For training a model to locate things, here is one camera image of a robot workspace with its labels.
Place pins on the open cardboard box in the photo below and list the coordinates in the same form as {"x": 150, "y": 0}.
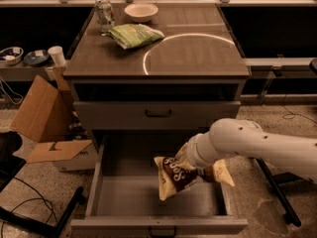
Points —
{"x": 46, "y": 116}

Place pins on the green chip bag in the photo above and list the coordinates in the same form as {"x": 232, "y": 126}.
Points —
{"x": 131, "y": 36}

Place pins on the clear plastic water bottle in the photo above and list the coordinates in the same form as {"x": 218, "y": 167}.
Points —
{"x": 105, "y": 15}

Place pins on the black stand leg left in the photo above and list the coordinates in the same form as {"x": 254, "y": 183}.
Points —
{"x": 52, "y": 226}

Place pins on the brown chip bag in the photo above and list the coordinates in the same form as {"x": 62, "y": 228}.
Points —
{"x": 176, "y": 174}

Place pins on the black stand leg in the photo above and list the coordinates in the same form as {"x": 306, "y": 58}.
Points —
{"x": 52, "y": 226}
{"x": 275, "y": 181}

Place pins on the black chair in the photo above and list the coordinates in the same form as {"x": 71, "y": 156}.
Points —
{"x": 10, "y": 142}

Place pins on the black stand leg right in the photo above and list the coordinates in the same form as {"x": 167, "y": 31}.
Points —
{"x": 275, "y": 181}

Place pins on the white paper cup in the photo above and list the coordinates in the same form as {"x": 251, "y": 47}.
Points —
{"x": 56, "y": 52}

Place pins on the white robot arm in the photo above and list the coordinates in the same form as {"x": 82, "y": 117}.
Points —
{"x": 228, "y": 138}

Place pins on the grey drawer cabinet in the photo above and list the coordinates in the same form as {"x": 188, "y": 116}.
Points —
{"x": 197, "y": 60}

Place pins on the open middle drawer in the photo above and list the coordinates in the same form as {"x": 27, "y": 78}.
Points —
{"x": 124, "y": 196}

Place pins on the blue white bowl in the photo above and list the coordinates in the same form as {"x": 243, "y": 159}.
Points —
{"x": 11, "y": 56}

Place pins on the closed top drawer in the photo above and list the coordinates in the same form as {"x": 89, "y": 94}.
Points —
{"x": 153, "y": 115}

